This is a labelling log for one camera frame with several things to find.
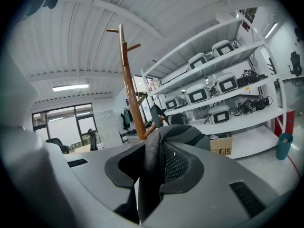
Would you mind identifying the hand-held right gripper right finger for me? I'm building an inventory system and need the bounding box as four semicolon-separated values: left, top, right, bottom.
141;140;287;228

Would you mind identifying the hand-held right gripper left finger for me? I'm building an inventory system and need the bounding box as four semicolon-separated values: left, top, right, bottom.
64;141;147;225

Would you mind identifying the grey backpack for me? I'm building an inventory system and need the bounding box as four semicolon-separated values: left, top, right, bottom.
137;124;211;225

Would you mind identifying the wooden coat rack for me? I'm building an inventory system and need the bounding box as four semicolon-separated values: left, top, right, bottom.
106;24;167;142

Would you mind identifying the printed cardboard box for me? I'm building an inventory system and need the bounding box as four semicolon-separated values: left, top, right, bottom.
209;136;233;157

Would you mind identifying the white locker panel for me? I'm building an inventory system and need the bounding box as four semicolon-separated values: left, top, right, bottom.
93;108;122;147

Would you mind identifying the white metal shelving unit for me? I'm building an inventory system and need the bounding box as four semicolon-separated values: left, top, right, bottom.
140;14;288;160

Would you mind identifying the teal waste bin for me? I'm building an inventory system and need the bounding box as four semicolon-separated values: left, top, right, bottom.
275;133;294;161

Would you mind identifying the group of white screen appliances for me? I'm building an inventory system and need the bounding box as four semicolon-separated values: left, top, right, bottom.
164;39;239;126

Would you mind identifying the red metal cabinet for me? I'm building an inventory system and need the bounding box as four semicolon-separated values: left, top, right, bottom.
274;109;296;138

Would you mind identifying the glass entrance door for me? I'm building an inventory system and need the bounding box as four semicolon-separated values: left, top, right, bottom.
133;76;153;126

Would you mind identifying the ceiling tube light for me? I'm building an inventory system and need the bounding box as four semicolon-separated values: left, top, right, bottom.
264;22;279;39
52;84;90;92

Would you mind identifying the large black gear pile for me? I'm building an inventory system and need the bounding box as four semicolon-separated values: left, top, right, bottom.
237;68;268;88

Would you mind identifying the black headrest office chair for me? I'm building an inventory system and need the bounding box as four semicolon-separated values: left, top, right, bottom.
288;51;304;78

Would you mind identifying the staircase with dark railing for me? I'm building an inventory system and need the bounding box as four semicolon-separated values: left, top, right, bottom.
238;7;258;31

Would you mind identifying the black frame window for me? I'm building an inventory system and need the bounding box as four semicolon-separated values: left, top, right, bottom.
31;103;94;147

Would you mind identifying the clothes rail with garments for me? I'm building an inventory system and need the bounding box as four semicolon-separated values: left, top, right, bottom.
120;108;134;131

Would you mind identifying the black cable pile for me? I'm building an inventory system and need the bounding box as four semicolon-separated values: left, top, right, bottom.
233;96;273;116

